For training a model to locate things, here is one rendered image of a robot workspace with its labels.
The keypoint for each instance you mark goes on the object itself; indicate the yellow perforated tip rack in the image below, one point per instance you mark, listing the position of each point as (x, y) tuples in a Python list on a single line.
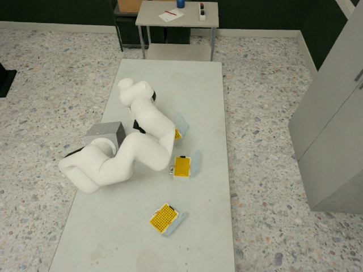
[(162, 219)]

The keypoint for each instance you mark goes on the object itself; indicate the yellow pipette tip rack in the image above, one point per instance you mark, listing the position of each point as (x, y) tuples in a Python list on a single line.
[(177, 135), (182, 166)]

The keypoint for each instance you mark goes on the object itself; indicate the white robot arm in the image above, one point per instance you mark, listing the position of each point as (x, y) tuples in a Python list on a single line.
[(92, 166)]

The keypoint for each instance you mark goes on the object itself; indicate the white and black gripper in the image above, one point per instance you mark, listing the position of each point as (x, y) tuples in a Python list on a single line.
[(136, 125)]

